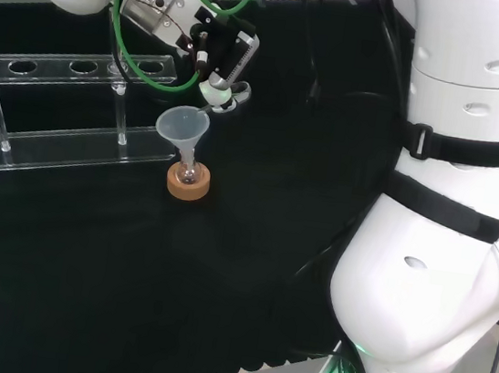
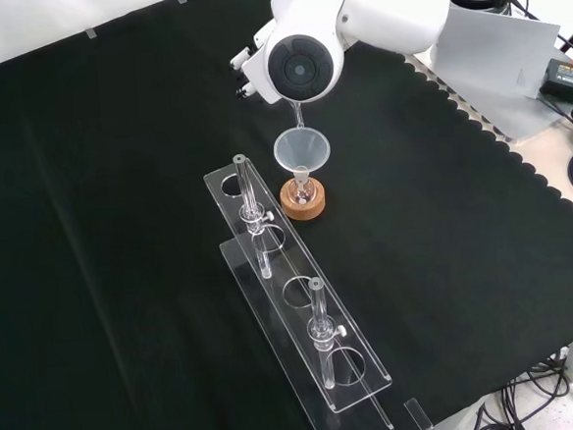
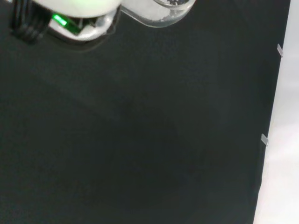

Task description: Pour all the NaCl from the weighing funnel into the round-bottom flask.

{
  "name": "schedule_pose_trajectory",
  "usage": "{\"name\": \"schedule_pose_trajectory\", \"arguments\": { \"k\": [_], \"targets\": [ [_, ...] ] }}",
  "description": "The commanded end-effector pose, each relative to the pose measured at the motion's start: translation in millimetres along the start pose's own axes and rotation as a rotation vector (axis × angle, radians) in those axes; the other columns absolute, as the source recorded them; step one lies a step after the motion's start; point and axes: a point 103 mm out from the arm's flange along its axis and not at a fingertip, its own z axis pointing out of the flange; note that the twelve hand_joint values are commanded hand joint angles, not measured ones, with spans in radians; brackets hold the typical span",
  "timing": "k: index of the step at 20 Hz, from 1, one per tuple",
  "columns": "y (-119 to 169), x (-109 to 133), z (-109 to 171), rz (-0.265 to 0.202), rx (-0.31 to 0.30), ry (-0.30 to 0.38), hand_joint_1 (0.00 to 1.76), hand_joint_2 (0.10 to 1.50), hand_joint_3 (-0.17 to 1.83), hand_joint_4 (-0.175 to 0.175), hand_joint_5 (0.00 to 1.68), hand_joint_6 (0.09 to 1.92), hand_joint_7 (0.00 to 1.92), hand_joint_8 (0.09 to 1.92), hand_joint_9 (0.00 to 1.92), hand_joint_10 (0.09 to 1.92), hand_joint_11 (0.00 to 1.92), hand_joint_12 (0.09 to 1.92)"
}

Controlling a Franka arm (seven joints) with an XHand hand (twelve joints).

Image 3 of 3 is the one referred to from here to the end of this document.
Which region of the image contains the black bench cloth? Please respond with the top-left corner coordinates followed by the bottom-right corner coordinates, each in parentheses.
top-left (0, 0), bottom-right (292, 224)

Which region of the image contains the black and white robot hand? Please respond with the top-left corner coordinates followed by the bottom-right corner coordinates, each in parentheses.
top-left (0, 0), bottom-right (122, 45)

